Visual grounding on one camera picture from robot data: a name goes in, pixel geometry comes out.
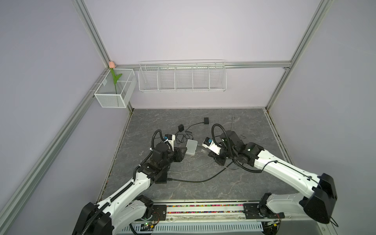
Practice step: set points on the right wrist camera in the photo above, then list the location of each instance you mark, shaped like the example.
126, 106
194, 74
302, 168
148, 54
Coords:
211, 145

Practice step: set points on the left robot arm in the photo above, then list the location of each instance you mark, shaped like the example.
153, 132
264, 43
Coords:
127, 204

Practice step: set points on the black network switch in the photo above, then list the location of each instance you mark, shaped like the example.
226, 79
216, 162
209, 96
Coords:
163, 178

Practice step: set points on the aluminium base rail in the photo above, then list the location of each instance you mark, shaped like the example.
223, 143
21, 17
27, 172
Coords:
200, 211

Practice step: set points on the black power adapter with prongs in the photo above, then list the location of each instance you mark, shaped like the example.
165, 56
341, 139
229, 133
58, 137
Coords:
180, 128

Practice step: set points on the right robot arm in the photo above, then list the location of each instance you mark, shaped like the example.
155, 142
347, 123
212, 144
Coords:
316, 194

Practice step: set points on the white mesh corner basket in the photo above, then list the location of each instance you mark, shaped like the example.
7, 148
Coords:
105, 93

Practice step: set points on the artificial tulip flower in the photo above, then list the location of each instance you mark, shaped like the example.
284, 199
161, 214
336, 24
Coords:
115, 76

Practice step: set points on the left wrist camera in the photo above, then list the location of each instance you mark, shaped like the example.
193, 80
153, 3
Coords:
170, 139

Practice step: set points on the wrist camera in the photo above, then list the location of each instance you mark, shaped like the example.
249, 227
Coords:
170, 139
211, 145

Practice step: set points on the white wire shelf basket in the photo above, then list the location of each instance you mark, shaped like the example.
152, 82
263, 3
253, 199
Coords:
182, 76

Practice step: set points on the white router box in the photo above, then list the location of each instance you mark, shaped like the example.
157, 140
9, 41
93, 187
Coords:
191, 147

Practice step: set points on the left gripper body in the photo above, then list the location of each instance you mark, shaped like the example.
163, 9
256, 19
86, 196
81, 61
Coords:
176, 156

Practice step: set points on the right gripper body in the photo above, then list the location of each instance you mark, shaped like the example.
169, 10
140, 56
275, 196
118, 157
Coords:
223, 155

